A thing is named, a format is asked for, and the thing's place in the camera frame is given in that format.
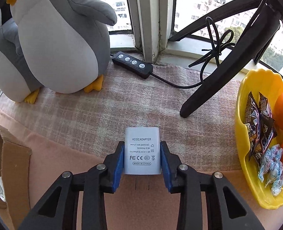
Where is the white plug-in device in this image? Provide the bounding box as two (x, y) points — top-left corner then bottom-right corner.
(0, 177), (7, 203)

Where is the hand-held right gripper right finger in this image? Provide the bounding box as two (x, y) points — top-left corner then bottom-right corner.
(160, 141), (263, 230)

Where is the small grey penguin plush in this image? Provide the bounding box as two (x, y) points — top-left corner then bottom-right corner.
(6, 0), (118, 94)

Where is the cardboard box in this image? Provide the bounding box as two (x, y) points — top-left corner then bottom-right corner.
(0, 122), (33, 221)

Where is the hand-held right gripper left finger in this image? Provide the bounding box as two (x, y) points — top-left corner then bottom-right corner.
(17, 141), (125, 230)

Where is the white power adapter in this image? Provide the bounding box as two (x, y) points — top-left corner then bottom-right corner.
(123, 126), (161, 190)

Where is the pile of wrapped candies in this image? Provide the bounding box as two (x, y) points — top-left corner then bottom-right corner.
(258, 144), (283, 197)

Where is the black tripod stand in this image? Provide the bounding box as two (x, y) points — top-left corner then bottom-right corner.
(168, 0), (283, 119)

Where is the plaid blanket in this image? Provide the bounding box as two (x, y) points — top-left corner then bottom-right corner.
(0, 61), (248, 172)

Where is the white window frame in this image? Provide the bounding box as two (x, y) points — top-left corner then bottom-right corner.
(108, 0), (252, 65)

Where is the black ring light cable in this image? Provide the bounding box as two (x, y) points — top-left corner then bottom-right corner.
(151, 17), (236, 90)

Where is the black inline remote control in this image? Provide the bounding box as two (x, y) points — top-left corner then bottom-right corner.
(111, 51), (154, 79)

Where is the large grey penguin plush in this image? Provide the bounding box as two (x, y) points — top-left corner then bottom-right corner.
(0, 10), (42, 104)

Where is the yellow plastic bowl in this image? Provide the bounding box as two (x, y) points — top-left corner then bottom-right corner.
(235, 68), (283, 210)

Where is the dark brown snack packet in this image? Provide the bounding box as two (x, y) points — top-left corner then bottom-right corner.
(244, 91), (261, 149)
(249, 92), (277, 166)

